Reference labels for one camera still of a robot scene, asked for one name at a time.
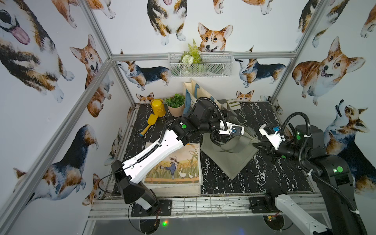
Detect olive green canvas bag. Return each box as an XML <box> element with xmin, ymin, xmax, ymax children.
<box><xmin>200</xmin><ymin>117</ymin><xmax>259</xmax><ymax>180</ymax></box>

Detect yellow-handled canvas bag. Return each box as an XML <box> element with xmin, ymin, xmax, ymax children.
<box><xmin>143</xmin><ymin>143</ymin><xmax>203</xmax><ymax>187</ymax></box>

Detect white Monet canvas bag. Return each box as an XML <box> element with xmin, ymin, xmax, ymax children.
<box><xmin>145</xmin><ymin>184</ymin><xmax>201</xmax><ymax>197</ymax></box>

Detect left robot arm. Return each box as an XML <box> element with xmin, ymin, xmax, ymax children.
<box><xmin>111</xmin><ymin>97</ymin><xmax>244</xmax><ymax>214</ymax></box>

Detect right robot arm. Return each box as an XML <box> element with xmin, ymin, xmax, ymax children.
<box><xmin>251</xmin><ymin>112</ymin><xmax>367</xmax><ymax>235</ymax></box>

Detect pink flower pot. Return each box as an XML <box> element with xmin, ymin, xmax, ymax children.
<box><xmin>168</xmin><ymin>104</ymin><xmax>185</xmax><ymax>117</ymax></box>

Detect green succulent plant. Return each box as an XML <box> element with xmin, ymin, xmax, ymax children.
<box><xmin>165</xmin><ymin>94</ymin><xmax>185</xmax><ymax>108</ymax></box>

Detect artificial fern with flower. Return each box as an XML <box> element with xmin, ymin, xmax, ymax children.
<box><xmin>179</xmin><ymin>39</ymin><xmax>203</xmax><ymax>75</ymax></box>

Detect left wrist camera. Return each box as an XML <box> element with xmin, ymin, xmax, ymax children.
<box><xmin>218</xmin><ymin>122</ymin><xmax>244</xmax><ymax>136</ymax></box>

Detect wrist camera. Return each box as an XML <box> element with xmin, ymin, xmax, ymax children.
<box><xmin>259</xmin><ymin>123</ymin><xmax>286</xmax><ymax>150</ymax></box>
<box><xmin>218</xmin><ymin>122</ymin><xmax>244</xmax><ymax>136</ymax></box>

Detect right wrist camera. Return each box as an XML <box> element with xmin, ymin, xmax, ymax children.
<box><xmin>259</xmin><ymin>123</ymin><xmax>286</xmax><ymax>150</ymax></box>

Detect blue-handled canvas bag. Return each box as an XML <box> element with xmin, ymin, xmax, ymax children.
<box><xmin>183</xmin><ymin>79</ymin><xmax>221</xmax><ymax>114</ymax></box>

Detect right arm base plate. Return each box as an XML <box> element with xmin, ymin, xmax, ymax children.
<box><xmin>249</xmin><ymin>195</ymin><xmax>279</xmax><ymax>213</ymax></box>

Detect white wire wall basket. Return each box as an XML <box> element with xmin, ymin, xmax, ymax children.
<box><xmin>168</xmin><ymin>52</ymin><xmax>235</xmax><ymax>77</ymax></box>

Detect aluminium front rail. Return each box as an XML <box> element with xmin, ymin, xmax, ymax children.
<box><xmin>88</xmin><ymin>194</ymin><xmax>327</xmax><ymax>221</ymax></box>

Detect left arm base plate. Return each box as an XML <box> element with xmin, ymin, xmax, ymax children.
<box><xmin>131</xmin><ymin>199</ymin><xmax>172</xmax><ymax>217</ymax></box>

